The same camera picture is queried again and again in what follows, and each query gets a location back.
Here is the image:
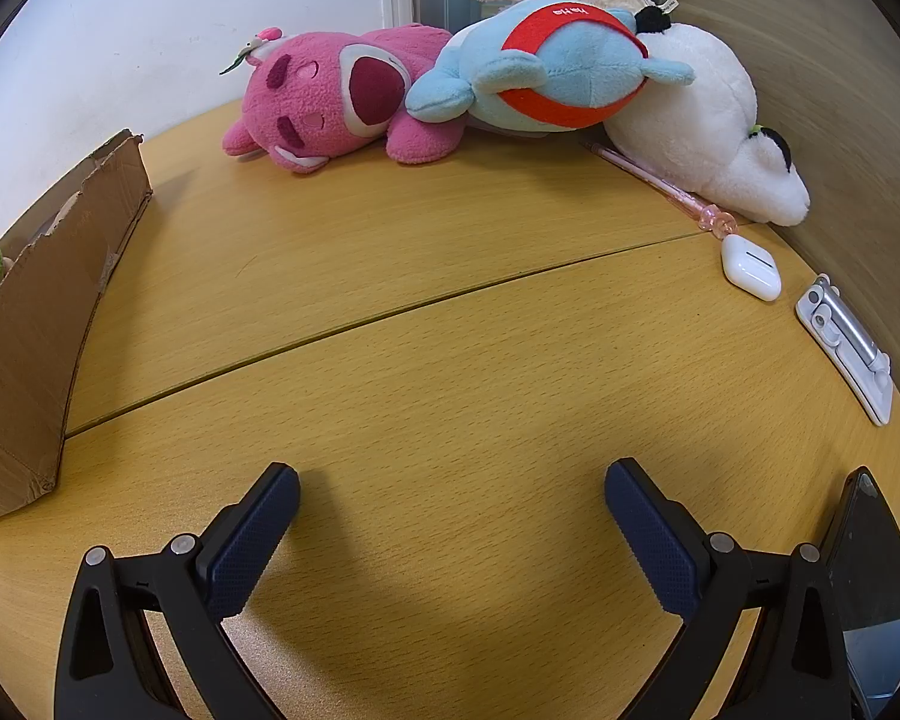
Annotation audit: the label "white folding phone stand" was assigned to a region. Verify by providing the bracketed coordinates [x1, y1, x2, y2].
[795, 273, 894, 426]

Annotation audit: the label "pink translucent pen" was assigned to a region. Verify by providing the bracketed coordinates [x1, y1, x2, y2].
[582, 140, 738, 241]

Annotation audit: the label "white earbuds case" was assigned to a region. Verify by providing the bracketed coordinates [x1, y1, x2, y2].
[720, 234, 782, 302]

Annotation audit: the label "cardboard box tray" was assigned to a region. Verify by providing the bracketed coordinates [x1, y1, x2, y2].
[0, 128, 152, 517]

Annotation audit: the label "pink bear plush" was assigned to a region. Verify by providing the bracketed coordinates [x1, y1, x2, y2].
[222, 23, 466, 174]

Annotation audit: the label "white plush toy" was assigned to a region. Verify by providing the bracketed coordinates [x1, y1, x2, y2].
[605, 5, 811, 226]

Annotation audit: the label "blue plush with red band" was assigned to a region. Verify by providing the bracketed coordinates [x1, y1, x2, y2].
[404, 0, 696, 133]

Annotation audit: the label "black sunglasses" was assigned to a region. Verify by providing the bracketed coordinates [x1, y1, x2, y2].
[823, 466, 900, 718]

